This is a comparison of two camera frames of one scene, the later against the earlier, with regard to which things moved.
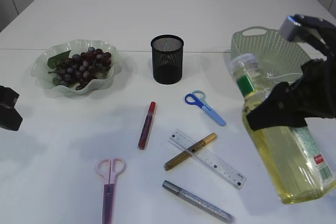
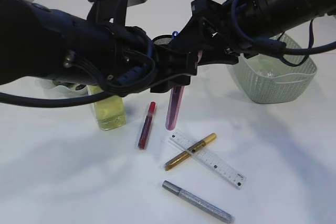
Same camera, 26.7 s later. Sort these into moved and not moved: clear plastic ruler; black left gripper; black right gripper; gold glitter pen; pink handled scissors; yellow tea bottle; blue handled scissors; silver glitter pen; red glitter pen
Moved: yellow tea bottle; pink handled scissors; black right gripper; blue handled scissors; black left gripper
Not moved: gold glitter pen; silver glitter pen; red glitter pen; clear plastic ruler
